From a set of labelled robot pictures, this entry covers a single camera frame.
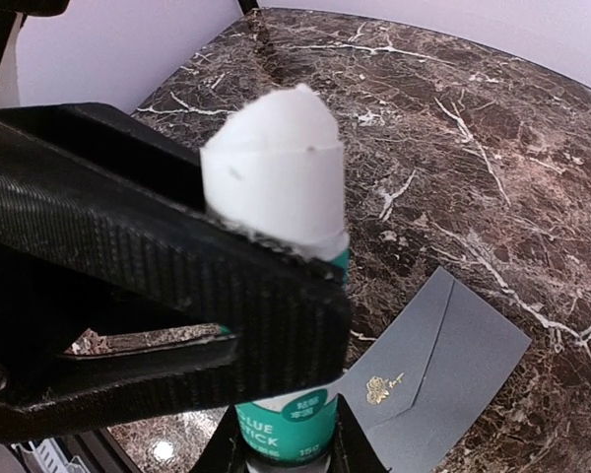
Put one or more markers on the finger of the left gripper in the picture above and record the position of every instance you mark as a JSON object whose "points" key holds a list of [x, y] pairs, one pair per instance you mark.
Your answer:
{"points": [[121, 300]]}

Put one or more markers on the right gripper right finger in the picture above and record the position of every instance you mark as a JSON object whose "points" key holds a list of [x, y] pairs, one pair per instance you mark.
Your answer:
{"points": [[351, 452]]}

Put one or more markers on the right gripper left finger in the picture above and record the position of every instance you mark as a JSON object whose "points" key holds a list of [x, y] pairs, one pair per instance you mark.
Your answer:
{"points": [[225, 451]]}

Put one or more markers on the grey envelope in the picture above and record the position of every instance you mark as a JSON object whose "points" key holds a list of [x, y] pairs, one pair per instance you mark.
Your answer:
{"points": [[430, 375]]}

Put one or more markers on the black front rail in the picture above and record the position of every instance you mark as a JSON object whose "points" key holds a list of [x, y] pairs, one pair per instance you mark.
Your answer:
{"points": [[90, 452]]}

